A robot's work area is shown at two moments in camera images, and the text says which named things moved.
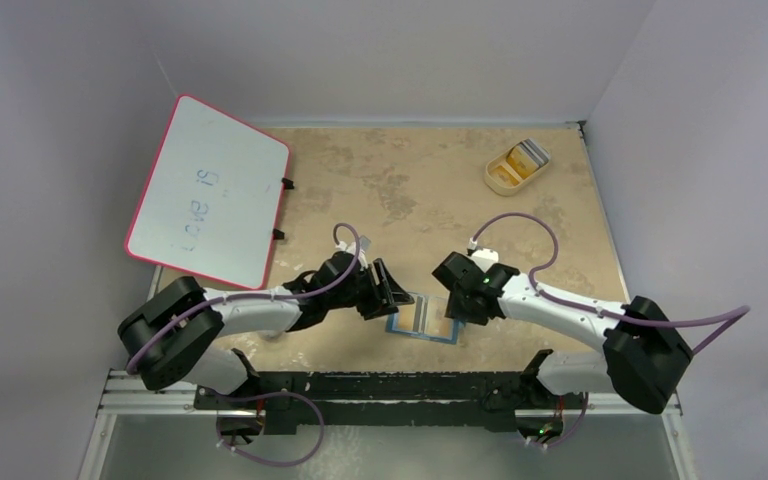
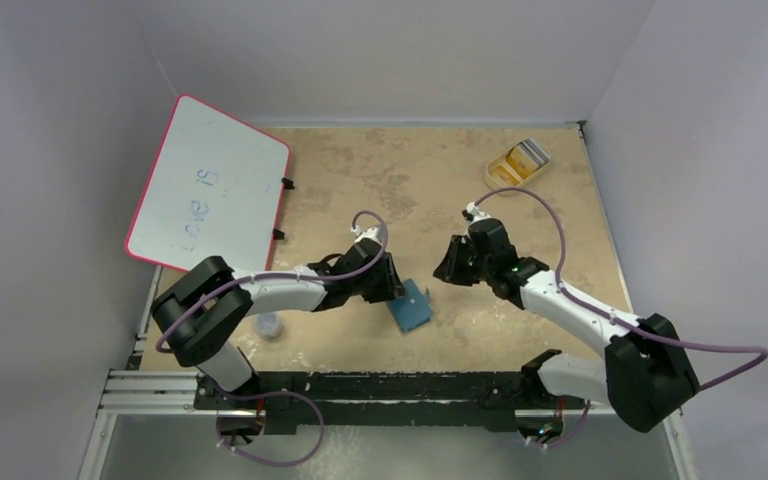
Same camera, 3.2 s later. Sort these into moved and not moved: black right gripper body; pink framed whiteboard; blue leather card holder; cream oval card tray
Moved: blue leather card holder; black right gripper body
Not moved: cream oval card tray; pink framed whiteboard
